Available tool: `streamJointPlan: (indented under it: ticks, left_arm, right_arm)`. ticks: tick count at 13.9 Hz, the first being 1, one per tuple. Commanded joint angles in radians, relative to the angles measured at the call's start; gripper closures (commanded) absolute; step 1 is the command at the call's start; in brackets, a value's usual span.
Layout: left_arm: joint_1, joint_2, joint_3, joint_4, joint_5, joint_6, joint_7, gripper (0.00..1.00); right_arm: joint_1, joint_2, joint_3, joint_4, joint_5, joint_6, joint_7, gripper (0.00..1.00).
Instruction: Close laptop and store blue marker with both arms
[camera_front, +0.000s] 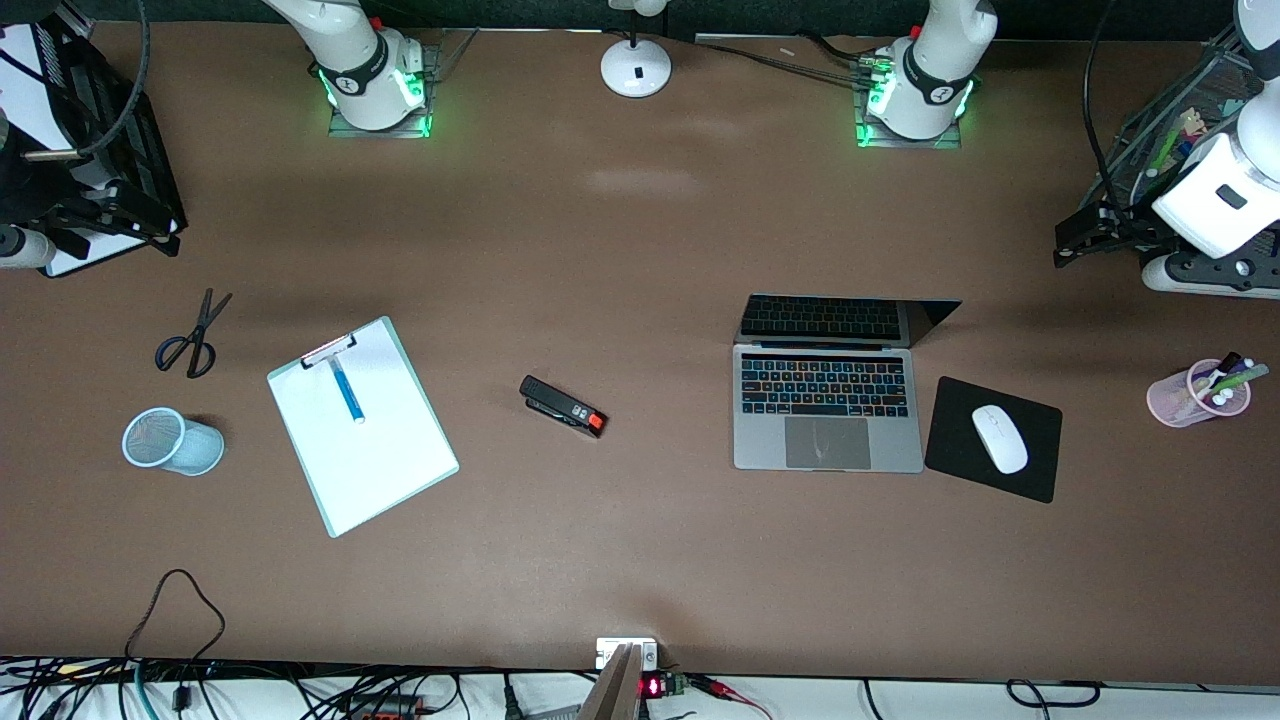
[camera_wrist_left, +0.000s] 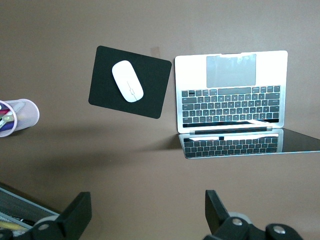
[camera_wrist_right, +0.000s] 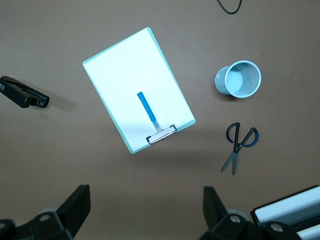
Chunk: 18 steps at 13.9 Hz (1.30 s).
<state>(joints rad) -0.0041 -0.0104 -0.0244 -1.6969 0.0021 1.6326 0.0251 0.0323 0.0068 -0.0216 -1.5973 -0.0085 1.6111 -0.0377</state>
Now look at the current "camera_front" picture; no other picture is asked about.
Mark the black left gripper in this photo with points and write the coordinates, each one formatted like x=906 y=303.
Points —
x=1128 y=222

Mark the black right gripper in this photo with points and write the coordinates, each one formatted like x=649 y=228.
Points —
x=22 y=186

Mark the blue marker white cap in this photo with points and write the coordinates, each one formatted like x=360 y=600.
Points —
x=347 y=392

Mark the silver laptop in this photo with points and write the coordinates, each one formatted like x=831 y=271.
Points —
x=830 y=440

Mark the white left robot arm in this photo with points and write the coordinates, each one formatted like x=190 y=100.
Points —
x=940 y=60

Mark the black marker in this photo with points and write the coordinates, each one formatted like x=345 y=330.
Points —
x=1226 y=366

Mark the purple marker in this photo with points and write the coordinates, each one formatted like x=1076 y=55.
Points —
x=1232 y=384

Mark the green marker white cap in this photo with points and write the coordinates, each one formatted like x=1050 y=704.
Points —
x=1245 y=378

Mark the black stacked letter tray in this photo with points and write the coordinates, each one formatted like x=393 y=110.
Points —
x=130 y=130

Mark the black scissors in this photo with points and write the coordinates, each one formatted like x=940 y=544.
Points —
x=200 y=335

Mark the pink translucent cup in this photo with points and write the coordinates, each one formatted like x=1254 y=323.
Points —
x=1170 y=400

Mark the white computer mouse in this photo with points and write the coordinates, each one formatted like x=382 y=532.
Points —
x=1000 y=440

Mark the teal clipboard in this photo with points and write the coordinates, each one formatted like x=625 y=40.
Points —
x=315 y=357

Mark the light blue mesh cup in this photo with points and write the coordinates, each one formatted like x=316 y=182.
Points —
x=190 y=447

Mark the black mouse pad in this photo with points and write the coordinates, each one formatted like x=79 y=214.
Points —
x=950 y=440

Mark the white paper sheet on clipboard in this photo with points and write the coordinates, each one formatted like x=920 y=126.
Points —
x=380 y=450

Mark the black stapler orange tip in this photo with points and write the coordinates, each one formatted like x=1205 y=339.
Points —
x=560 y=403

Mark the white lamp base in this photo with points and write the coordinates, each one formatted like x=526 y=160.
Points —
x=636 y=70

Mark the orange connector block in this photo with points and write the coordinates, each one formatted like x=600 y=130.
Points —
x=385 y=707

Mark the circuit board red display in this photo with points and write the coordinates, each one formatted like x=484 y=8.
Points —
x=662 y=687

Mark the white bracket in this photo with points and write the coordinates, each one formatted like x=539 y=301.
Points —
x=612 y=650

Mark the grey camera mount beam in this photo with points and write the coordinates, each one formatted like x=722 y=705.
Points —
x=612 y=690

